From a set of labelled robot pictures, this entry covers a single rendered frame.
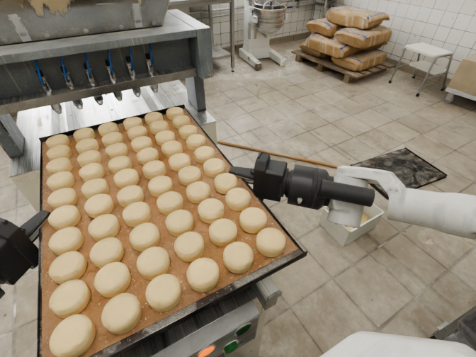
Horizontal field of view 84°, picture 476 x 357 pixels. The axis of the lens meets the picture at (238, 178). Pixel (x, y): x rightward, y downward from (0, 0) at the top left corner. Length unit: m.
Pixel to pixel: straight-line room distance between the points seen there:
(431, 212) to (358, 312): 1.12
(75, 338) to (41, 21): 0.78
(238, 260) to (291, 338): 1.07
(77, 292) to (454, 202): 0.60
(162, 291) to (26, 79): 0.78
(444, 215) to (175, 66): 0.90
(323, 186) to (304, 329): 1.06
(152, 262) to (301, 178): 0.32
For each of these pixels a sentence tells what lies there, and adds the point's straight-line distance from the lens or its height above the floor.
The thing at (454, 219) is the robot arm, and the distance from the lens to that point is 0.56.
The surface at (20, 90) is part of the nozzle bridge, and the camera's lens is 1.05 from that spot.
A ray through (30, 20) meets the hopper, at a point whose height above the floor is 1.23.
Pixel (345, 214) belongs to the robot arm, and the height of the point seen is 0.99.
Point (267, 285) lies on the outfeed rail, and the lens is 0.56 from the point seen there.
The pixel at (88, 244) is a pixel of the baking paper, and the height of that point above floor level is 1.00.
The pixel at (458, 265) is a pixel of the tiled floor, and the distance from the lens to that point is 2.05.
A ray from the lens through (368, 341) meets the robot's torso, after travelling 0.22.
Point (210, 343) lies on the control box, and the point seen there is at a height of 0.84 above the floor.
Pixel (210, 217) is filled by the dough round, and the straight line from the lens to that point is 0.50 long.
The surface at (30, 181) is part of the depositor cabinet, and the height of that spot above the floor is 0.80.
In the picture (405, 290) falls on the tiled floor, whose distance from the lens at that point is 1.78.
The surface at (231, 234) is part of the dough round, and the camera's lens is 0.47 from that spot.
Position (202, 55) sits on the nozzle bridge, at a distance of 0.99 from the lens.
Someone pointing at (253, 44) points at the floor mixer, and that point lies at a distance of 4.33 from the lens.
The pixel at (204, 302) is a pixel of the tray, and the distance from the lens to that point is 0.44.
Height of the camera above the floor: 1.40
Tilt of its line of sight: 42 degrees down
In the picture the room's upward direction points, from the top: straight up
